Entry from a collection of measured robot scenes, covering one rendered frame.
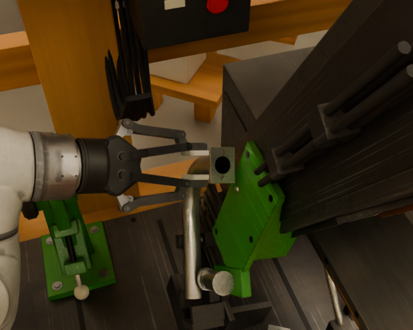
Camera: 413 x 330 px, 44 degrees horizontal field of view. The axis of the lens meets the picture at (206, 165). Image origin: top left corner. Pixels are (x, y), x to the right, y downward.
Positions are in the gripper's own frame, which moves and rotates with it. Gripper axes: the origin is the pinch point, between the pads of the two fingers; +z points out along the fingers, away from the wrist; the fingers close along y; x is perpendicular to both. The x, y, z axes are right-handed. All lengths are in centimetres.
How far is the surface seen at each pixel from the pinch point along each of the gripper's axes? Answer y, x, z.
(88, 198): -7.2, 41.6, -5.9
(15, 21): 93, 283, 19
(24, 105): 32, 221, 13
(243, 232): -10.3, -3.4, 4.4
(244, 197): -4.9, -4.0, 4.2
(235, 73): 16.4, 9.2, 11.2
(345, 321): -25.9, -6.2, 22.4
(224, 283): -18.5, 0.1, 3.2
